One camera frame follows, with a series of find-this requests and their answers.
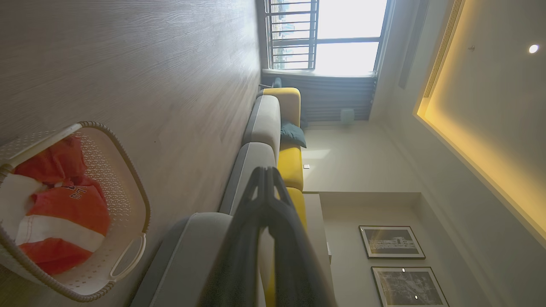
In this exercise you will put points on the teal throw cushion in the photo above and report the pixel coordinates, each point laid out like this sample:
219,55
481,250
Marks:
277,82
293,133

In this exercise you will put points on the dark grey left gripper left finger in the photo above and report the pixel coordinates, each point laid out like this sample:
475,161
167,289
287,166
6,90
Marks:
243,256

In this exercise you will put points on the round ceiling spotlight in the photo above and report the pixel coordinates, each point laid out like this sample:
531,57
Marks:
533,48

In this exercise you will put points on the white garment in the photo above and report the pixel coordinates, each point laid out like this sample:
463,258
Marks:
13,200

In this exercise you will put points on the plain red garment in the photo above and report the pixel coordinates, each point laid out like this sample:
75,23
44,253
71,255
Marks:
59,162

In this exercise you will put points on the small white wall device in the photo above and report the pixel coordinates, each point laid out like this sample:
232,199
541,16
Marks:
347,116

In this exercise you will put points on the bright window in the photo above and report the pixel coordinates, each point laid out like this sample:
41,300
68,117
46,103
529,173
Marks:
349,30

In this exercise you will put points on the metal window guard railing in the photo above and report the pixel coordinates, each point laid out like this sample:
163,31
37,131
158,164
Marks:
292,34

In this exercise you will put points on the grey slatted panel under window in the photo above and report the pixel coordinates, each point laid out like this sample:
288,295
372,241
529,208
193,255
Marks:
328,96

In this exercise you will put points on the framed picture with pale centre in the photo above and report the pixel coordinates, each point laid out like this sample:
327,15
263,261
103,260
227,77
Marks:
391,241

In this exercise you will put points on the grey and yellow sofa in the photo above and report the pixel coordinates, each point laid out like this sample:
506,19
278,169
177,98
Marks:
264,123

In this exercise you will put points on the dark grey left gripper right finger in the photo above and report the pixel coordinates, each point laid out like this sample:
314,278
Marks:
294,264

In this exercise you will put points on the framed picture with dark print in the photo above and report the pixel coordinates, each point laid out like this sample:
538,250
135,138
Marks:
408,288

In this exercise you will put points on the red shirt with white stripe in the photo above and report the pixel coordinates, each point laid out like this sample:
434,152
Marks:
68,209

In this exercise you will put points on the cream plastic laundry basket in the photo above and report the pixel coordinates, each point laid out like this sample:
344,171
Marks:
128,200

